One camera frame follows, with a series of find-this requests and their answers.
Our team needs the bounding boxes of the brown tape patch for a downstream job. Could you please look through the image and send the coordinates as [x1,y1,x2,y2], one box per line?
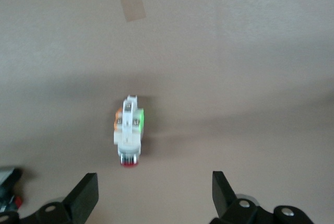
[119,0,146,23]

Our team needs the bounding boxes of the black square push button switch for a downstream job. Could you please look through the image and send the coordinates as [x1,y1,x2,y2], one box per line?
[0,166,23,213]

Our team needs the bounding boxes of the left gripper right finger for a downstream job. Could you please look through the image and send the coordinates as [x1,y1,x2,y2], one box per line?
[210,171,273,224]

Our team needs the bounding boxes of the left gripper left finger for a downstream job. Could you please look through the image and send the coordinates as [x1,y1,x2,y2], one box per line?
[19,172,99,224]

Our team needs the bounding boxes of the red push button switch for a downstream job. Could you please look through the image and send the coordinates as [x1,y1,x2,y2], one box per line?
[113,94,146,169]

